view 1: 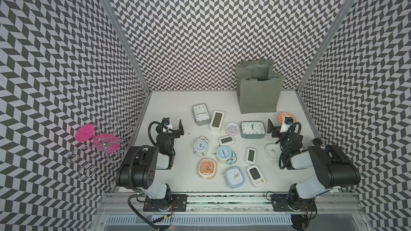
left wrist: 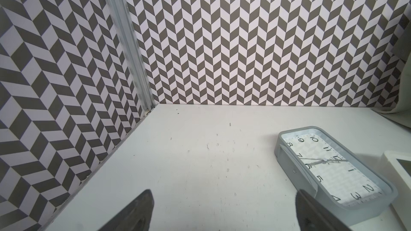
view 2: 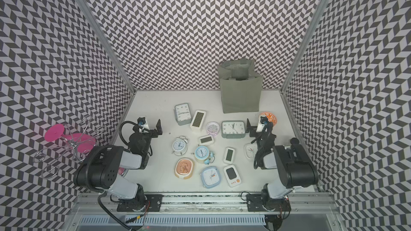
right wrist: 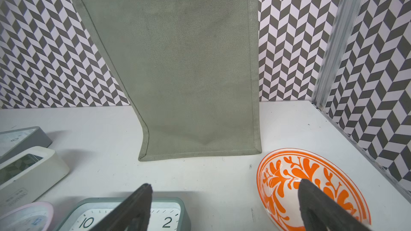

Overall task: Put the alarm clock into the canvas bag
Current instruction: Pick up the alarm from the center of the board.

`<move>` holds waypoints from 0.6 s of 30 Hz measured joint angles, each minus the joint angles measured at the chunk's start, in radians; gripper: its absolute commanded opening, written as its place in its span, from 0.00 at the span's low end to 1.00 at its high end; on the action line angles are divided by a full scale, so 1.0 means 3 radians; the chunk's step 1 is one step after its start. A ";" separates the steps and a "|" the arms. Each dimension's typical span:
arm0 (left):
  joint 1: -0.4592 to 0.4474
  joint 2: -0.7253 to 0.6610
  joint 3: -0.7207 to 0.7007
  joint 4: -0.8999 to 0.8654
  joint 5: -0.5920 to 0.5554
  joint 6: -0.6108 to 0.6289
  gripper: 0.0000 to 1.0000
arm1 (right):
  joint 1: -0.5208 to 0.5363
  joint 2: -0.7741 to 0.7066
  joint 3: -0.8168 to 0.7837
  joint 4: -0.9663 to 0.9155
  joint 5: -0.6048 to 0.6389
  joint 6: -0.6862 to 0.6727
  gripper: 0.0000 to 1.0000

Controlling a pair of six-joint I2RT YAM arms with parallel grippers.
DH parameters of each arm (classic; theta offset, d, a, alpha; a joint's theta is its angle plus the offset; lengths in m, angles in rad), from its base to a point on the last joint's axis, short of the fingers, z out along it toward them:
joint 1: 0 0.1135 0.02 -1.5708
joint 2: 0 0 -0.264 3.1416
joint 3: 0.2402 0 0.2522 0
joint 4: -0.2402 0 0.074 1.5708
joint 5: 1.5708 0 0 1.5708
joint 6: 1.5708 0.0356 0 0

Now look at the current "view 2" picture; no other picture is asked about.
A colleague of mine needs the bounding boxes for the white square analog clock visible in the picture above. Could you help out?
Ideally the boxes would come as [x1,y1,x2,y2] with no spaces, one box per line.
[244,143,258,161]

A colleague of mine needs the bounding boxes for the white twin-bell alarm clock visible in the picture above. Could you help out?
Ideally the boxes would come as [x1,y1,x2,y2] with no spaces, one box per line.
[172,136,188,156]

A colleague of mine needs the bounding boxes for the white slim digital clock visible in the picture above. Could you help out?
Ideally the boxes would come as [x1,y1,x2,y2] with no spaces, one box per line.
[223,147,235,165]

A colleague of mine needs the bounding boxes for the pink round alarm clock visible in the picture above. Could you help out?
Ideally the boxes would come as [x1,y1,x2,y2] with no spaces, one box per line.
[205,121,220,136]

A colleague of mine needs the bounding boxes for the white orange-button digital timer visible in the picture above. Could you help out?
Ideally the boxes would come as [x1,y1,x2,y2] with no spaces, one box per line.
[223,165,242,188]

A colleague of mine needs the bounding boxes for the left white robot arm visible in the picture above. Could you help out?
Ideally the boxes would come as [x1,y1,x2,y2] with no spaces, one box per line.
[74,117,163,211]

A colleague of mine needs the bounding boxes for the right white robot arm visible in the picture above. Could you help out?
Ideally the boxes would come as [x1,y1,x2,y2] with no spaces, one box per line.
[246,117,319,211]

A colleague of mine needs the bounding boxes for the green rectangular analog clock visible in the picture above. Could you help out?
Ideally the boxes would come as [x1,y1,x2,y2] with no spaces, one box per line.
[221,121,246,139]

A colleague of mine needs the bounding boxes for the grey square analog clock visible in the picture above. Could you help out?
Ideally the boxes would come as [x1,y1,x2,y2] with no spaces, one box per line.
[174,103,192,126]

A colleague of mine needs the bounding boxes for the white digital clock tall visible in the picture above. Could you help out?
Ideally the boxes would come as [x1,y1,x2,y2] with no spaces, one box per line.
[190,110,207,132]

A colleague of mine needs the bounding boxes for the small white digital clock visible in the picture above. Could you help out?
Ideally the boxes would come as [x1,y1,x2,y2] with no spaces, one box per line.
[198,135,215,146]

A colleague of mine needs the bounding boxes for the orange oval cartoon clock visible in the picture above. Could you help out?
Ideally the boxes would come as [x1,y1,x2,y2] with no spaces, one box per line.
[174,158,195,180]

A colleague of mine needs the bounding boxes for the blue twin-bell alarm clock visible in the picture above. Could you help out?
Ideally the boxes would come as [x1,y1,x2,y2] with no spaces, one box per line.
[194,145,215,165]

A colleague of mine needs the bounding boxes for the blue square analog clock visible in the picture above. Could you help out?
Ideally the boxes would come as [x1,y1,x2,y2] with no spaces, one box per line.
[200,166,221,189]

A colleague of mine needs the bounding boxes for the orange patterned bowl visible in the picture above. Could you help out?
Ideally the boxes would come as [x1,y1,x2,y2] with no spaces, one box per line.
[259,111,277,126]

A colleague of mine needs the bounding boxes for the small jar black lid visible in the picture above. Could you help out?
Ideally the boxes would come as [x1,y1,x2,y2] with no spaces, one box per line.
[290,138,300,147]

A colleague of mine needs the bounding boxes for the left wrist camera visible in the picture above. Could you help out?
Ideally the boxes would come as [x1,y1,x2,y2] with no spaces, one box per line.
[137,117,149,132]

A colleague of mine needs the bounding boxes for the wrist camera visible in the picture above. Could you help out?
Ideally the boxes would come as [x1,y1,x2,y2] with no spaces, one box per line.
[256,114,269,133]
[137,117,149,132]

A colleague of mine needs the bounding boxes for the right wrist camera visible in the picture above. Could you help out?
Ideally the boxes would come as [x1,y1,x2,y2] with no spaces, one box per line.
[256,114,269,133]

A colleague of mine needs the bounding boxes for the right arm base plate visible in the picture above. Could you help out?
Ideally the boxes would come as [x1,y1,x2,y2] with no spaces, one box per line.
[242,193,291,212]

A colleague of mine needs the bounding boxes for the pink wire cup stand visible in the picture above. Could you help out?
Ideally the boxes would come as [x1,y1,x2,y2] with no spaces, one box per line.
[34,117,106,180]

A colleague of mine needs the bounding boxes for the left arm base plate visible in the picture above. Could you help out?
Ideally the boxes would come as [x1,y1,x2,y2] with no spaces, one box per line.
[117,194,163,213]

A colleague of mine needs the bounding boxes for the aluminium front rail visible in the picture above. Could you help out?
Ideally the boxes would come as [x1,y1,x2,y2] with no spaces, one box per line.
[73,191,338,214]

